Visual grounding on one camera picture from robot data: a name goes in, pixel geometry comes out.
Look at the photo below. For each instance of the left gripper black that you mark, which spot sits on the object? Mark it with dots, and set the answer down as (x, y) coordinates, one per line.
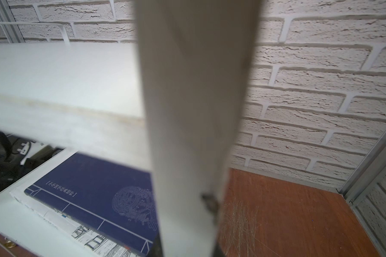
(19, 156)

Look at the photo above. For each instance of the white two-tier bookshelf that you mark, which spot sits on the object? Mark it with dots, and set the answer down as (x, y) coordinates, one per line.
(170, 103)

